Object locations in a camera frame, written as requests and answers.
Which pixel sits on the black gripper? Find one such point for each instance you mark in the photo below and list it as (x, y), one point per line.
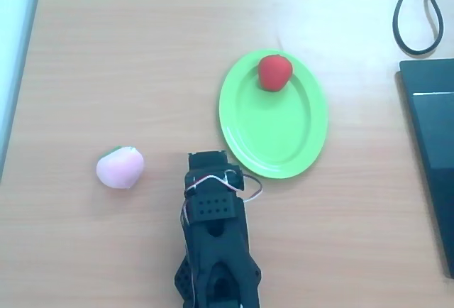
(207, 160)

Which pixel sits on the pink plush peach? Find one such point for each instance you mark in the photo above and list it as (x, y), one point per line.
(120, 169)

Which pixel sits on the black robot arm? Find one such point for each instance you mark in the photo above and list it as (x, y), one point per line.
(220, 251)

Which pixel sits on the green oval plate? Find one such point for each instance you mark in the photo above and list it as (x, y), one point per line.
(276, 134)

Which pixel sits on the red plush strawberry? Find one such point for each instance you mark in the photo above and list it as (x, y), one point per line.
(275, 74)

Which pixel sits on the black laptop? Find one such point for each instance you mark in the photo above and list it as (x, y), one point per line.
(436, 127)

